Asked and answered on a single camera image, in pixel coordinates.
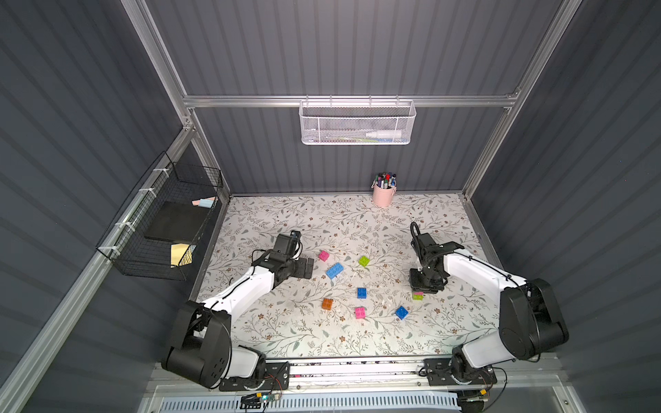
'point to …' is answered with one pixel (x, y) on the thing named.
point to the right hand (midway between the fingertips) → (418, 290)
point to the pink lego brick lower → (360, 312)
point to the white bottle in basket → (385, 134)
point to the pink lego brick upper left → (324, 255)
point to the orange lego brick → (327, 304)
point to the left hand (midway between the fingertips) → (302, 264)
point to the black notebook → (178, 220)
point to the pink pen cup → (383, 197)
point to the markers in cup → (385, 181)
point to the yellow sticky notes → (182, 254)
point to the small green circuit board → (265, 397)
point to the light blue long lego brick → (335, 270)
